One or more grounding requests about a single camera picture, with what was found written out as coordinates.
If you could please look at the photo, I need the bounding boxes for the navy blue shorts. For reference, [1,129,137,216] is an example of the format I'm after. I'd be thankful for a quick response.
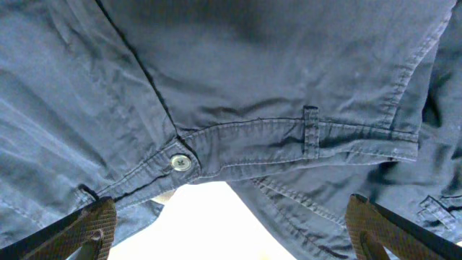
[1,0,461,259]

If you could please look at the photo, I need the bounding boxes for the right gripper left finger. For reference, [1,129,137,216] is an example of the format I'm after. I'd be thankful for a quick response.
[1,196,117,260]

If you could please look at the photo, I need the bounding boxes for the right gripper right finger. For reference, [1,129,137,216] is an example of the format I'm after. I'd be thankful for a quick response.
[345,194,461,260]

